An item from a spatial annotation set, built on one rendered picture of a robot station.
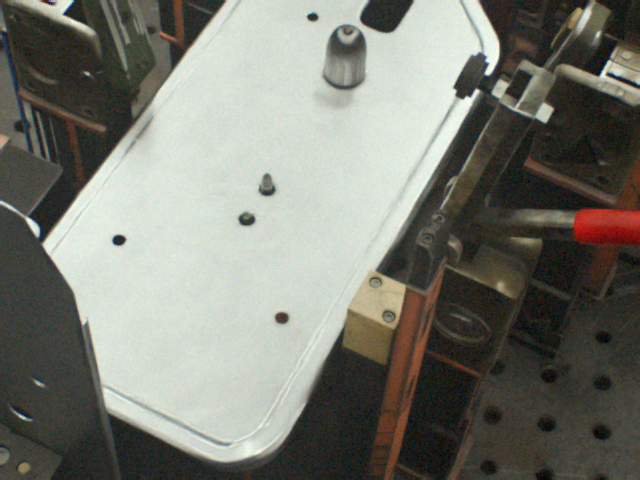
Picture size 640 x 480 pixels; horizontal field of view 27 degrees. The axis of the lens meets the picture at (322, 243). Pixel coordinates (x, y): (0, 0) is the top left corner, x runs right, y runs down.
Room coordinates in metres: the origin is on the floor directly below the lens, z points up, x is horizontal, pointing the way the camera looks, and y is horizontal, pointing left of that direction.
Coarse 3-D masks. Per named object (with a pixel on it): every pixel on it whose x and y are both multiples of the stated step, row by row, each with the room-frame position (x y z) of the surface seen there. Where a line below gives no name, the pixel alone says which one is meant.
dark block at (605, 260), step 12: (636, 0) 0.67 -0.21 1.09; (636, 12) 0.67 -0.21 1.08; (624, 24) 0.67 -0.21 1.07; (636, 24) 0.67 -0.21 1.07; (636, 36) 0.67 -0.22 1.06; (636, 168) 0.65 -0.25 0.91; (636, 180) 0.65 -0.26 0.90; (624, 192) 0.65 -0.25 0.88; (636, 192) 0.65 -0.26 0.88; (624, 204) 0.65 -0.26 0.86; (636, 204) 0.65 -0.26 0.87; (600, 252) 0.65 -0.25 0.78; (612, 252) 0.65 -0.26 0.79; (600, 264) 0.65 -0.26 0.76; (612, 264) 0.65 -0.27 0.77; (588, 276) 0.65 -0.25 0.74; (600, 276) 0.65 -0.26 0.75; (612, 276) 0.67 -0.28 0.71; (588, 288) 0.65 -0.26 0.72; (600, 288) 0.65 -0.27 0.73; (588, 300) 0.65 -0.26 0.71; (600, 300) 0.64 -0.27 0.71
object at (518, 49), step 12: (504, 0) 0.94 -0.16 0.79; (516, 0) 0.94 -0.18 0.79; (492, 12) 0.94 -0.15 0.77; (504, 12) 0.94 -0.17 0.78; (516, 12) 0.96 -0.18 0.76; (504, 24) 0.94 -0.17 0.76; (504, 36) 0.94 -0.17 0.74; (516, 36) 0.97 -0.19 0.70; (504, 48) 0.95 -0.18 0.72; (516, 48) 0.96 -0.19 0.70; (528, 48) 0.96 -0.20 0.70; (504, 60) 0.94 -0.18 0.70; (516, 60) 0.94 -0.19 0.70; (528, 60) 0.94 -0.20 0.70; (504, 72) 0.92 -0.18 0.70
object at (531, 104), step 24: (480, 72) 0.48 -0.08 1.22; (528, 72) 0.49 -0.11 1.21; (504, 96) 0.47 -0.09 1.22; (528, 96) 0.47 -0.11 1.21; (504, 120) 0.46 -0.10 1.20; (528, 120) 0.46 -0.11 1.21; (552, 120) 0.47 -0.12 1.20; (480, 144) 0.46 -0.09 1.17; (504, 144) 0.46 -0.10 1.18; (480, 168) 0.46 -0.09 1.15; (456, 192) 0.47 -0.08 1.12; (480, 192) 0.46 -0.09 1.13; (456, 216) 0.47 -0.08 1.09
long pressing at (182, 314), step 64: (256, 0) 0.72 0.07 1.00; (320, 0) 0.73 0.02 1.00; (448, 0) 0.74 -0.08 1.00; (192, 64) 0.65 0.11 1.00; (256, 64) 0.65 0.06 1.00; (320, 64) 0.66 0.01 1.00; (384, 64) 0.67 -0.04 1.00; (448, 64) 0.67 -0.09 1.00; (128, 128) 0.58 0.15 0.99; (192, 128) 0.59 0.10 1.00; (256, 128) 0.59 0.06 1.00; (320, 128) 0.60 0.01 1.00; (384, 128) 0.60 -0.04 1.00; (448, 128) 0.61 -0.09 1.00; (128, 192) 0.52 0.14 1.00; (192, 192) 0.53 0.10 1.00; (256, 192) 0.53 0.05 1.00; (320, 192) 0.54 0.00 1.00; (384, 192) 0.54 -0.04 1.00; (64, 256) 0.47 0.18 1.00; (128, 256) 0.47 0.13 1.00; (192, 256) 0.48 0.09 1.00; (256, 256) 0.48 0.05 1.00; (320, 256) 0.48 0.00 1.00; (384, 256) 0.49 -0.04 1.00; (128, 320) 0.42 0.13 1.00; (192, 320) 0.42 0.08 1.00; (256, 320) 0.43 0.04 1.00; (320, 320) 0.43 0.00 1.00; (128, 384) 0.37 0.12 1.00; (192, 384) 0.38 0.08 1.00; (256, 384) 0.38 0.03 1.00; (320, 384) 0.39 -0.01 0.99; (192, 448) 0.33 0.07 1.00; (256, 448) 0.33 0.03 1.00
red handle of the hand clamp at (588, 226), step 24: (480, 216) 0.48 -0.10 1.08; (504, 216) 0.47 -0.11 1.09; (528, 216) 0.47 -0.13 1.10; (552, 216) 0.46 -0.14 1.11; (576, 216) 0.45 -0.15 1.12; (600, 216) 0.45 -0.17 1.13; (624, 216) 0.45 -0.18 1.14; (576, 240) 0.45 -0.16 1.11; (600, 240) 0.44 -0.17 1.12; (624, 240) 0.43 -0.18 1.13
